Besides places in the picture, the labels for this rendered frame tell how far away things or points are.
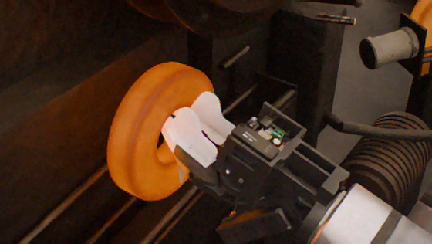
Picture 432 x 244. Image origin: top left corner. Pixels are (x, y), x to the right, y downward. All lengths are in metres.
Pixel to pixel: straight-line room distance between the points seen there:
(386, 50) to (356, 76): 1.23
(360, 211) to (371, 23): 2.23
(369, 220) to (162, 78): 0.25
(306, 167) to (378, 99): 1.70
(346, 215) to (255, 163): 0.10
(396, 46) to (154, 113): 0.65
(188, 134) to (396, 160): 0.60
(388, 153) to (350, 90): 1.15
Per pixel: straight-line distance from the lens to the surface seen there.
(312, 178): 0.62
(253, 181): 0.61
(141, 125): 0.64
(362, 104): 2.26
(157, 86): 0.65
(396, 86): 2.40
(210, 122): 0.68
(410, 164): 1.22
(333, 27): 1.03
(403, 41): 1.21
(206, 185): 0.64
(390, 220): 0.61
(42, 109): 0.69
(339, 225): 0.60
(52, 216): 0.75
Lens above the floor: 1.25
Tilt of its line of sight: 35 degrees down
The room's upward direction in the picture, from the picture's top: 2 degrees clockwise
